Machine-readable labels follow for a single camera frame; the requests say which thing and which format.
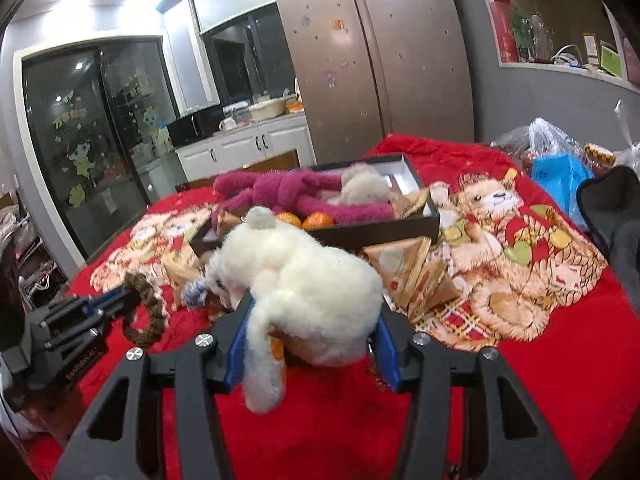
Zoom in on blue plastic bag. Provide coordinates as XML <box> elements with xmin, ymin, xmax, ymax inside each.
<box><xmin>530</xmin><ymin>152</ymin><xmax>596</xmax><ymax>228</ymax></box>

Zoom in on beige plush toy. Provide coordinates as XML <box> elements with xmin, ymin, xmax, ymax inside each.
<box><xmin>327</xmin><ymin>162</ymin><xmax>393</xmax><ymax>206</ymax></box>

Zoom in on cream pot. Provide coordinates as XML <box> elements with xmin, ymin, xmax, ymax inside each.
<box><xmin>248</xmin><ymin>100</ymin><xmax>287</xmax><ymax>122</ymax></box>

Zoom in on red printed blanket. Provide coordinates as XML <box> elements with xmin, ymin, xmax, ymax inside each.
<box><xmin>22</xmin><ymin>134</ymin><xmax>640</xmax><ymax>480</ymax></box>

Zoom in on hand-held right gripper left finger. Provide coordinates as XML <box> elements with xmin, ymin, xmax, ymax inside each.
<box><xmin>52</xmin><ymin>290</ymin><xmax>256</xmax><ymax>480</ymax></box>

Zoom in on green box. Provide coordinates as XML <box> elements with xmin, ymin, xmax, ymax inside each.
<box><xmin>510</xmin><ymin>10</ymin><xmax>533</xmax><ymax>61</ymax></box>

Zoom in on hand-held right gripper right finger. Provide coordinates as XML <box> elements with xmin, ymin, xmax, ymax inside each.
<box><xmin>372</xmin><ymin>305</ymin><xmax>576</xmax><ymax>480</ymax></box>

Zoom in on red box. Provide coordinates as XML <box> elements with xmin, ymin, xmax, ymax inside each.
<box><xmin>487</xmin><ymin>0</ymin><xmax>521</xmax><ymax>63</ymax></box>

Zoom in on tied clear plastic bag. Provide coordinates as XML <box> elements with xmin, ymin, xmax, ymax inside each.
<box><xmin>612</xmin><ymin>100</ymin><xmax>640</xmax><ymax>171</ymax></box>

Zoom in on brown pyramid snack packet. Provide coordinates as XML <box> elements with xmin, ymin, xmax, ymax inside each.
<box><xmin>400</xmin><ymin>260</ymin><xmax>458</xmax><ymax>321</ymax></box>
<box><xmin>362</xmin><ymin>237</ymin><xmax>433</xmax><ymax>311</ymax></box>
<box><xmin>390</xmin><ymin>187</ymin><xmax>432</xmax><ymax>218</ymax></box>

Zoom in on glass sliding door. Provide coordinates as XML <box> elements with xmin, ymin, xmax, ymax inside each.
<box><xmin>12</xmin><ymin>35</ymin><xmax>188</xmax><ymax>266</ymax></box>

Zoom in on blue white crochet ring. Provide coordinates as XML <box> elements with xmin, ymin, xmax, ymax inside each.
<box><xmin>181</xmin><ymin>280</ymin><xmax>208</xmax><ymax>308</ymax></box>

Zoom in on white plush toy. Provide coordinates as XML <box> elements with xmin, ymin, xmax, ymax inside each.
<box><xmin>202</xmin><ymin>205</ymin><xmax>386</xmax><ymax>415</ymax></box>

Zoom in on black microwave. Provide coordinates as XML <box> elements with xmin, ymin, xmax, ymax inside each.
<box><xmin>166</xmin><ymin>107</ymin><xmax>226</xmax><ymax>148</ymax></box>

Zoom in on brown braided rope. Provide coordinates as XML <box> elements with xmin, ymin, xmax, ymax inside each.
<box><xmin>122</xmin><ymin>272</ymin><xmax>166</xmax><ymax>348</ymax></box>

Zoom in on green picture frame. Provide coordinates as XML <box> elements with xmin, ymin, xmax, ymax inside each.
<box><xmin>599</xmin><ymin>40</ymin><xmax>626</xmax><ymax>78</ymax></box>

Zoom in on dark kitchen window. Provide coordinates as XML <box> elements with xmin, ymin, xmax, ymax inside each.
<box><xmin>200</xmin><ymin>2</ymin><xmax>298</xmax><ymax>106</ymax></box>

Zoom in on silver refrigerator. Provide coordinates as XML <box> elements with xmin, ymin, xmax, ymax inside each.
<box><xmin>270</xmin><ymin>0</ymin><xmax>476</xmax><ymax>161</ymax></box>

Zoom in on black box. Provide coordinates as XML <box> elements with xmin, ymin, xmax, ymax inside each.
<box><xmin>189</xmin><ymin>152</ymin><xmax>441</xmax><ymax>261</ymax></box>

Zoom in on pink plush toy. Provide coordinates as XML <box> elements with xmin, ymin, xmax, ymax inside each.
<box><xmin>212</xmin><ymin>169</ymin><xmax>396</xmax><ymax>223</ymax></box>

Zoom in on white wall shelf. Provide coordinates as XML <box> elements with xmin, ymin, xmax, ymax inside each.
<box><xmin>470</xmin><ymin>0</ymin><xmax>640</xmax><ymax>93</ymax></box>

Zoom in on glass jars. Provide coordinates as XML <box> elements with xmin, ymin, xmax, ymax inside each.
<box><xmin>522</xmin><ymin>12</ymin><xmax>556</xmax><ymax>61</ymax></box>

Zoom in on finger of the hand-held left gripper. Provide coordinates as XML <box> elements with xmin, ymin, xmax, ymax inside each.
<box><xmin>75</xmin><ymin>287</ymin><xmax>142</xmax><ymax>313</ymax></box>
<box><xmin>45</xmin><ymin>305</ymin><xmax>141</xmax><ymax>353</ymax></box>

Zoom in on white kitchen cabinet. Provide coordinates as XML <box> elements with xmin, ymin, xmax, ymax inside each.
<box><xmin>175</xmin><ymin>112</ymin><xmax>316</xmax><ymax>186</ymax></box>

